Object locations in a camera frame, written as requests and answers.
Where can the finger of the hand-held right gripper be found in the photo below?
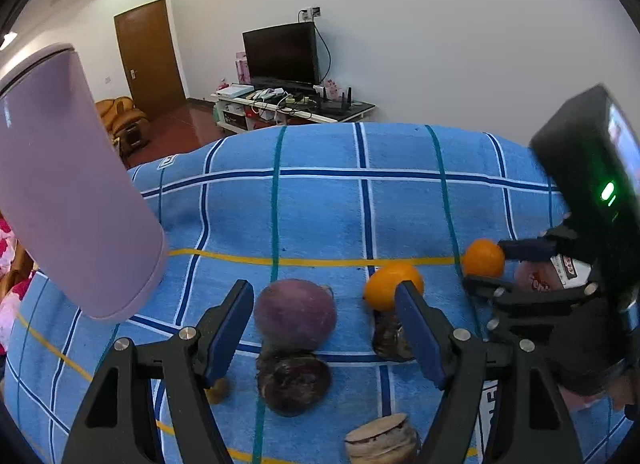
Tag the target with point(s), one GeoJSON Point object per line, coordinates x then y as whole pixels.
{"type": "Point", "coordinates": [530, 249]}
{"type": "Point", "coordinates": [520, 294]}

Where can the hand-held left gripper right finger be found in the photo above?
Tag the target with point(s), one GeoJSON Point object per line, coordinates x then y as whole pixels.
{"type": "Point", "coordinates": [417, 334]}

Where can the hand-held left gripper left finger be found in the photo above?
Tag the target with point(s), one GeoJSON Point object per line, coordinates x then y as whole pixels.
{"type": "Point", "coordinates": [227, 339]}

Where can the pink metal tin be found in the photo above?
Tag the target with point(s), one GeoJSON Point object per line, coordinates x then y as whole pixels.
{"type": "Point", "coordinates": [530, 279]}

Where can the brown taro chunk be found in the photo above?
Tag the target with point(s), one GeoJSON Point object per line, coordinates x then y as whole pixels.
{"type": "Point", "coordinates": [387, 339]}

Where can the oval orange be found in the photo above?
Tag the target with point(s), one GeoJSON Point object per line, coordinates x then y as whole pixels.
{"type": "Point", "coordinates": [482, 258]}

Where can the large orange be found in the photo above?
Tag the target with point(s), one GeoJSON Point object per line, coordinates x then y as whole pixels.
{"type": "Point", "coordinates": [385, 284]}

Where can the round purple fruit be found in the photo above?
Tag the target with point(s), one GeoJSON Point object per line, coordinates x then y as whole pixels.
{"type": "Point", "coordinates": [295, 311]}

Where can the dark brown round root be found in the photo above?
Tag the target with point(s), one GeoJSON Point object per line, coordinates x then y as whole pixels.
{"type": "Point", "coordinates": [295, 386]}

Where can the cut taro slice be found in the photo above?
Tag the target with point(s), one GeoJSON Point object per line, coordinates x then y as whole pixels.
{"type": "Point", "coordinates": [380, 441]}

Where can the blue plaid blanket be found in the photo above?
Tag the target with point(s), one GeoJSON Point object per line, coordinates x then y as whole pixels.
{"type": "Point", "coordinates": [325, 214]}

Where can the white TV stand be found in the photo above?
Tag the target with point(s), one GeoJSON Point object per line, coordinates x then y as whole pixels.
{"type": "Point", "coordinates": [367, 111]}

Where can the purple electric kettle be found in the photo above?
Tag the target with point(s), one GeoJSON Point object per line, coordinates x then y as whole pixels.
{"type": "Point", "coordinates": [75, 168]}

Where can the black wifi router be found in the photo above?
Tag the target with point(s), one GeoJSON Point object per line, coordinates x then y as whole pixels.
{"type": "Point", "coordinates": [337, 102]}

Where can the brown leather armchair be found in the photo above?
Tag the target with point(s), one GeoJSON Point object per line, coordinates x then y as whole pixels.
{"type": "Point", "coordinates": [120, 118]}

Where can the white flat box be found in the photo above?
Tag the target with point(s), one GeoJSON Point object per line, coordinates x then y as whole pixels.
{"type": "Point", "coordinates": [232, 90]}

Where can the pink tall box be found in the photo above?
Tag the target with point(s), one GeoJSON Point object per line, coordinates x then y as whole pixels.
{"type": "Point", "coordinates": [242, 67]}

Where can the black television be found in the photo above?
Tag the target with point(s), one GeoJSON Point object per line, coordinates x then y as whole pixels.
{"type": "Point", "coordinates": [280, 53]}

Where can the brown wooden door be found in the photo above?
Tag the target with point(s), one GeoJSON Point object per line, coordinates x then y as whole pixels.
{"type": "Point", "coordinates": [150, 58]}

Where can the square ceiling light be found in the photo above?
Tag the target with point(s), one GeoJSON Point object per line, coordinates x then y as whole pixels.
{"type": "Point", "coordinates": [7, 39]}

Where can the white wall socket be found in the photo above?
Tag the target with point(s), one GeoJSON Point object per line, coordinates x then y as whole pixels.
{"type": "Point", "coordinates": [310, 12]}

